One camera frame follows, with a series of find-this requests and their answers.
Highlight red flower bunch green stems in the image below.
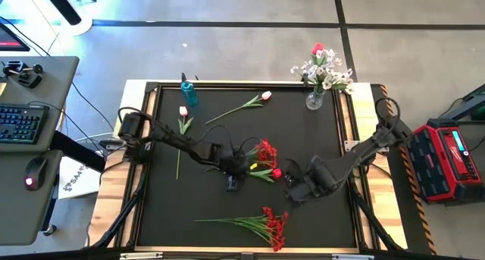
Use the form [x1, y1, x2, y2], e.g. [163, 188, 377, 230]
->
[242, 138, 279, 171]
[194, 205, 289, 253]

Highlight pink tulip green stem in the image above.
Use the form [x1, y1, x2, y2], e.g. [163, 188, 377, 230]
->
[205, 90, 273, 125]
[175, 105, 195, 180]

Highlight white flower bunch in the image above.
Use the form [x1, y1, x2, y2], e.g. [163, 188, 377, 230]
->
[289, 47, 355, 96]

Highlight blue glass vase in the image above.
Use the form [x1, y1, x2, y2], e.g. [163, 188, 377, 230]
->
[180, 80, 199, 108]

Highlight clear glass vase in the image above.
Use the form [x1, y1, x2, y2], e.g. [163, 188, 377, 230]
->
[305, 89, 326, 111]

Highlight black table mat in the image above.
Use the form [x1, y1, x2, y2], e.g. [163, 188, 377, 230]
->
[136, 86, 360, 250]

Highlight black diagonal brace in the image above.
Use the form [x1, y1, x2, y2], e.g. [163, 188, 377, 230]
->
[89, 168, 149, 250]
[348, 180, 405, 252]

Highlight black mat hazard stripe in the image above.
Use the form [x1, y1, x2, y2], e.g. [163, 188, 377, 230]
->
[370, 83, 437, 256]

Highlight red black tool box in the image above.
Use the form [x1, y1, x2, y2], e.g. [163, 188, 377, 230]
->
[407, 117, 485, 207]

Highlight black support beam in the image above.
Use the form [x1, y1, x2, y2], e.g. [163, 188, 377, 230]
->
[48, 130, 108, 174]

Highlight white paper sign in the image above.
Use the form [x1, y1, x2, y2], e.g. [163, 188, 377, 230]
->
[58, 156, 102, 200]

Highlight black green box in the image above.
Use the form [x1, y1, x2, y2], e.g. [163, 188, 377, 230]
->
[449, 83, 485, 121]

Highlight black computer mouse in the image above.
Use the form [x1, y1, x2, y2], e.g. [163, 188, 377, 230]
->
[23, 156, 49, 192]

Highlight white round lamp stand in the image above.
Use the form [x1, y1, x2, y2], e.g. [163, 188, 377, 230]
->
[20, 0, 94, 36]

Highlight black backlit keyboard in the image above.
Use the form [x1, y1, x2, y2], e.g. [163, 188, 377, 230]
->
[0, 103, 51, 145]

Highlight grey desk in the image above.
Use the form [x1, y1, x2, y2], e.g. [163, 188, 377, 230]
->
[0, 55, 80, 246]

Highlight black desk gadget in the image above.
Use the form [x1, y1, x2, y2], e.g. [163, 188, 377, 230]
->
[2, 59, 44, 89]

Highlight dark laptop screen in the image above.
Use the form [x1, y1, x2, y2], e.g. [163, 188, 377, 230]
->
[0, 23, 31, 52]

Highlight silver metal bracket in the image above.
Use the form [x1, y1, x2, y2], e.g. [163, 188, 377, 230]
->
[331, 253, 375, 260]
[119, 252, 164, 260]

